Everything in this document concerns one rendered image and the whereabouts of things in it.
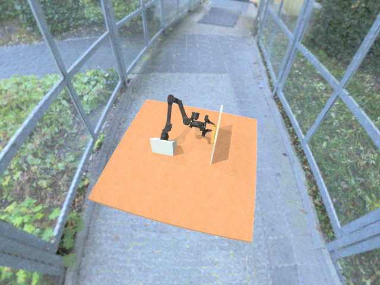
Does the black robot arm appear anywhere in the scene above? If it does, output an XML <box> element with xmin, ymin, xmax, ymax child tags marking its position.
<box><xmin>160</xmin><ymin>94</ymin><xmax>204</xmax><ymax>141</ymax></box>

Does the yellow picture frame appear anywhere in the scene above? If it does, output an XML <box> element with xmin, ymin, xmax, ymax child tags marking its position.
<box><xmin>211</xmin><ymin>124</ymin><xmax>217</xmax><ymax>144</ymax></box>

